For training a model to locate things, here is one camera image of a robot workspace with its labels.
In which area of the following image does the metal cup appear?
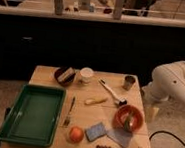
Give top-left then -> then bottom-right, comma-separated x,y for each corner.
123,75 -> 136,91

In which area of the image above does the yellow banana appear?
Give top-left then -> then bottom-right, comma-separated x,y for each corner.
84,97 -> 107,105

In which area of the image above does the orange bowl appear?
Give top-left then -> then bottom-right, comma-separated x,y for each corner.
112,104 -> 144,133

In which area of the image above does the wooden table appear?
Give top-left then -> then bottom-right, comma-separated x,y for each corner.
0,71 -> 144,148

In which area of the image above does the green item in bowl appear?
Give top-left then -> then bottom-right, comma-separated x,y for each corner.
123,115 -> 132,132

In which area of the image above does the cake slice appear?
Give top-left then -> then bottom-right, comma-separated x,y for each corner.
57,67 -> 75,83

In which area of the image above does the white paper cup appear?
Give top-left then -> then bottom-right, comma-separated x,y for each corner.
80,67 -> 94,84

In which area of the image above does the blue-grey cloth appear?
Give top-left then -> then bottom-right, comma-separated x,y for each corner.
106,128 -> 132,148

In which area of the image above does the orange fruit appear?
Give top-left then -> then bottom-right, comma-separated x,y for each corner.
69,126 -> 84,143

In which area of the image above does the metal fork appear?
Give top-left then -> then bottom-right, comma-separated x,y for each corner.
63,97 -> 76,127

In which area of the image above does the blue sponge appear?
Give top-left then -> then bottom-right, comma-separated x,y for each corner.
84,123 -> 106,142

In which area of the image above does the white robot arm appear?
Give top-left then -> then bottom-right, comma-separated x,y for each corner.
142,60 -> 185,122

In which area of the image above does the green plastic tray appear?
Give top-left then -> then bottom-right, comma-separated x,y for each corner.
0,84 -> 66,147

